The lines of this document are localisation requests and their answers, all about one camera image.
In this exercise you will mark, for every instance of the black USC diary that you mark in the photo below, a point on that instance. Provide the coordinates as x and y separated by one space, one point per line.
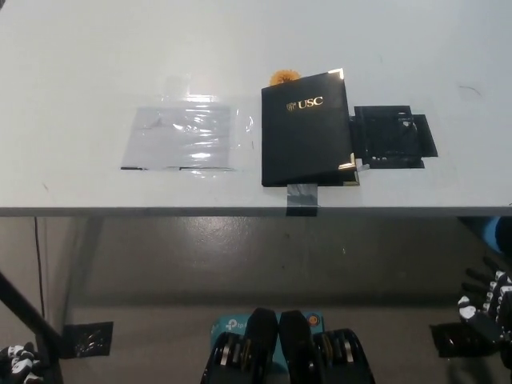
304 136

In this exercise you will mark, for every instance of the grey duct tape strip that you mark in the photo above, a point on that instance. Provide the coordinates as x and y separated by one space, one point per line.
302 198

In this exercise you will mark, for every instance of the teal tp-link box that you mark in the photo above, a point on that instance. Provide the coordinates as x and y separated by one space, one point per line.
230 325

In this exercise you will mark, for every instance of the clear plastic tape sheet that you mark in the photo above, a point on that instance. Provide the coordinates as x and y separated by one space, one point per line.
180 136

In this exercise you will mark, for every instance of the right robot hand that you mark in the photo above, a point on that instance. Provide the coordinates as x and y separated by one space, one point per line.
486 324

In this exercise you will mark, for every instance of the blue object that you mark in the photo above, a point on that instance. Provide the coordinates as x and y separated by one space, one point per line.
498 234

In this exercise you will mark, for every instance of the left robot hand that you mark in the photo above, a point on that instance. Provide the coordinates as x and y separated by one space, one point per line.
18 364

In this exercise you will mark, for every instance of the black tape patch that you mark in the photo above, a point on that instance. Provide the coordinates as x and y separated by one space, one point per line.
384 136

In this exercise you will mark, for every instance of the black floor tape square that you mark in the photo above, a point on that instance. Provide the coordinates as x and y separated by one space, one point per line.
88 339
452 340

